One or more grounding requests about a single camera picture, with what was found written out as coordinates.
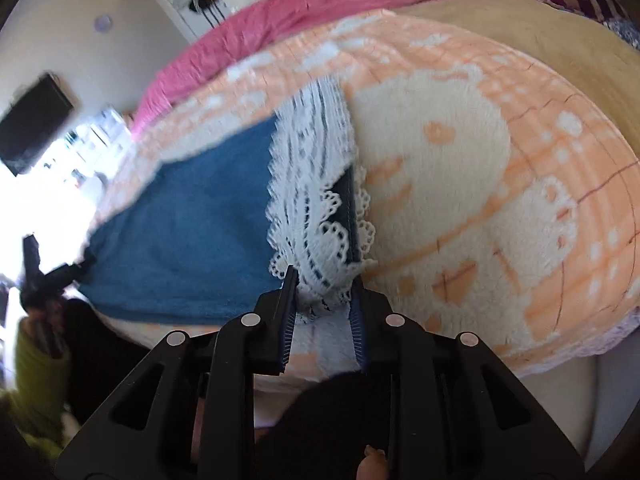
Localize green left sleeve forearm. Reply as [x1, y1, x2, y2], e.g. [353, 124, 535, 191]
[1, 318, 70, 465]

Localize orange bear pattern blanket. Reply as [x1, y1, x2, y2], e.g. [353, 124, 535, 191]
[93, 11, 639, 380]

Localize blue denim lace-trimmed pants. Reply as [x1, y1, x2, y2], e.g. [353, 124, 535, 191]
[79, 77, 375, 325]

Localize white drawer dresser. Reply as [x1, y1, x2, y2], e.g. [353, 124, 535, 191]
[41, 107, 134, 188]

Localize person right hand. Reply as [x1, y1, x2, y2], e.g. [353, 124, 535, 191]
[356, 445, 388, 480]

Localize wall mounted black television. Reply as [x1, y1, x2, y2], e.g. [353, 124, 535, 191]
[0, 73, 74, 177]

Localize round wall clock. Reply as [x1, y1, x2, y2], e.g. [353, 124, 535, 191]
[93, 14, 113, 34]

